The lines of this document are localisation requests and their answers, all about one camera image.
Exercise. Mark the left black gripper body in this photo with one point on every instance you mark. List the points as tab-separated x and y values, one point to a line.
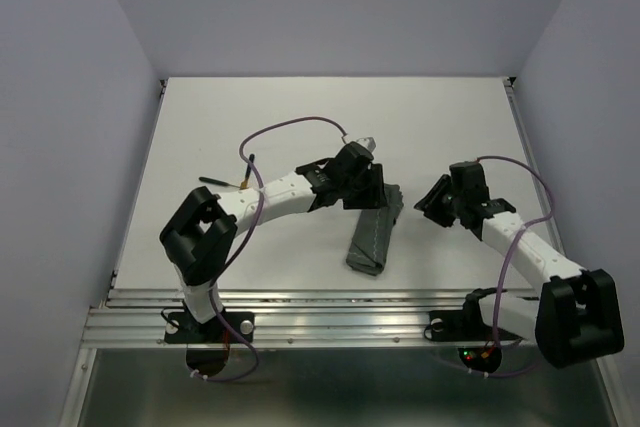
359	194

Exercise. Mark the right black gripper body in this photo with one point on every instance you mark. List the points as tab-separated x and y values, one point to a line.
440	203

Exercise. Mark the grey cloth napkin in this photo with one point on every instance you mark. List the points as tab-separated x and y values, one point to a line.
368	250

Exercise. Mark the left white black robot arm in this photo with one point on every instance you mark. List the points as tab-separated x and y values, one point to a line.
199	236

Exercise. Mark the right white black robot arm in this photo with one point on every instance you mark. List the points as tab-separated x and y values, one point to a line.
574	315

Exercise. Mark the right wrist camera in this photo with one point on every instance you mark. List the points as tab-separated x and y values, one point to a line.
469	182

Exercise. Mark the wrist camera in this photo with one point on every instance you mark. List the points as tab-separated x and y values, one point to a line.
357	152
469	182

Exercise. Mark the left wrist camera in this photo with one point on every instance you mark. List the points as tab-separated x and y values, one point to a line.
357	152

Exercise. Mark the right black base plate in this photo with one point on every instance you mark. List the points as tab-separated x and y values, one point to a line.
454	326

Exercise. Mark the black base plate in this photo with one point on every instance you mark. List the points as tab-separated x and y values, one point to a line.
182	328
454	326

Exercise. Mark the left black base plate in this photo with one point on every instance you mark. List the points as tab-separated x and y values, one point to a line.
182	328

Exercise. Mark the aluminium frame rail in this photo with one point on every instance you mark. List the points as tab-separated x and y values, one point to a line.
287	319

